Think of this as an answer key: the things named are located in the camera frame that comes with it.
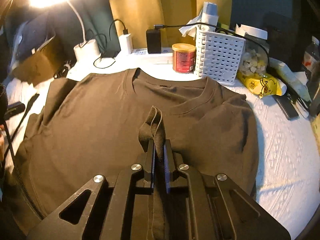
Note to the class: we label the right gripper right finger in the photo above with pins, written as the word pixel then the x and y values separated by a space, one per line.
pixel 173 181

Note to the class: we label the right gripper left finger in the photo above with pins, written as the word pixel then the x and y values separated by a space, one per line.
pixel 147 160

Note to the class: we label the brown t-shirt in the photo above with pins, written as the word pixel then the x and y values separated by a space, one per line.
pixel 95 127

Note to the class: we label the cardboard box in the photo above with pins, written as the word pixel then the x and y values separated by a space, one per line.
pixel 43 64

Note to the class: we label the tablet with dark screen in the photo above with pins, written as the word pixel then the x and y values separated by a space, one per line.
pixel 34 34

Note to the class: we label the white power strip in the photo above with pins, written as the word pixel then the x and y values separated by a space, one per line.
pixel 142 55

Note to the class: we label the red gold can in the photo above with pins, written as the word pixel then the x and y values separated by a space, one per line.
pixel 183 57

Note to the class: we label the white perforated basket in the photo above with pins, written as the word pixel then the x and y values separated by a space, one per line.
pixel 218 56

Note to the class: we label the yellow snack bag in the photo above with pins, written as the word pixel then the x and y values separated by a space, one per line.
pixel 263 85

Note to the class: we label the white phone charger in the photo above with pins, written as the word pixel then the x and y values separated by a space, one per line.
pixel 125 42

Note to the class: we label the black power adapter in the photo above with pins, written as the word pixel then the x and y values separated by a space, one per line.
pixel 153 41

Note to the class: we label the teal curtain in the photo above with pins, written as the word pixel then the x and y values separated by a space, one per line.
pixel 97 24

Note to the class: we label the black smartphone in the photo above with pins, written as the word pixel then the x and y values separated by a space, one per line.
pixel 286 107

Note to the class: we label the clear jar white lid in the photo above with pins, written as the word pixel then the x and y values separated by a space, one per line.
pixel 254 59

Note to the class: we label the yellow curtain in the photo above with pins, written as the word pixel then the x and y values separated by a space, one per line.
pixel 141 15

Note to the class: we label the plastic water bottle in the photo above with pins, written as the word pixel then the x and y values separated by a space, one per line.
pixel 311 57

